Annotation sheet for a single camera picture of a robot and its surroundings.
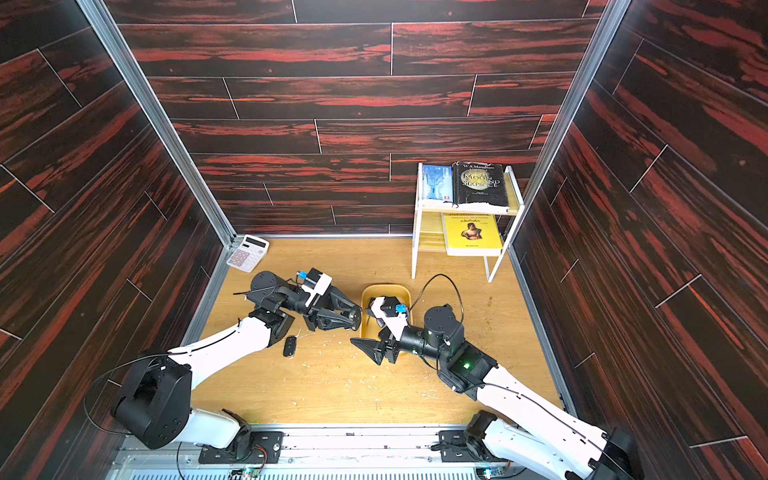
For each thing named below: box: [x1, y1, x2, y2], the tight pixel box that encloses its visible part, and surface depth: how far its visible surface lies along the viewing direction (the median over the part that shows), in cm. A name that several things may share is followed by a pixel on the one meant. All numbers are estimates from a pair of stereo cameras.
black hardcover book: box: [452, 161, 510, 212], surface depth 88 cm
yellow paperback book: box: [443, 214, 503, 256], surface depth 97 cm
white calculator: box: [226, 234, 270, 273], surface depth 117 cm
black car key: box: [283, 336, 297, 357], surface depth 91 cm
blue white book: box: [422, 164, 453, 203], surface depth 90 cm
